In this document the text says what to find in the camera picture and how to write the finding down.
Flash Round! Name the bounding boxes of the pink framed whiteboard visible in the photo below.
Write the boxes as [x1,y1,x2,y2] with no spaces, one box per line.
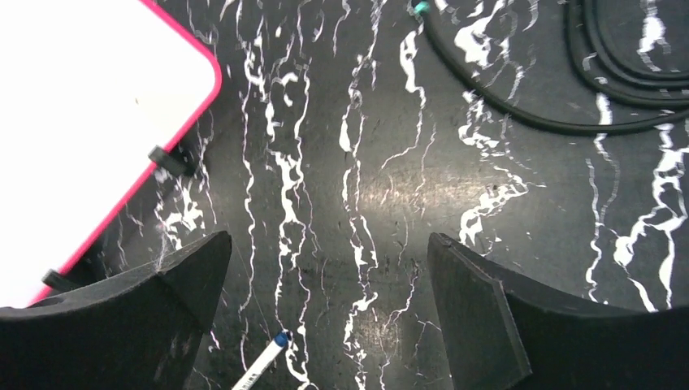
[1,1,222,308]

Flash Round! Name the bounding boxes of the blue marker cap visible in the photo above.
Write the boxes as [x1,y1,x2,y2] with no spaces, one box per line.
[273,330,293,349]

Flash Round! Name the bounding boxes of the black coiled cable right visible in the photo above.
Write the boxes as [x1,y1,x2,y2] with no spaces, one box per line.
[411,0,689,137]

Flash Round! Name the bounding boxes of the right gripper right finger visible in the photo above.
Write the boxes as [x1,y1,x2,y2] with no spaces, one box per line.
[427,233,688,389]

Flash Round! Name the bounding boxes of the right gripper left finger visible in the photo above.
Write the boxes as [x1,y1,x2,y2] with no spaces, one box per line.
[1,231,232,389]

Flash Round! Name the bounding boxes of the white marker pen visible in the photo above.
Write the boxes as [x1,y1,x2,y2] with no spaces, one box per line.
[232,339,285,390]

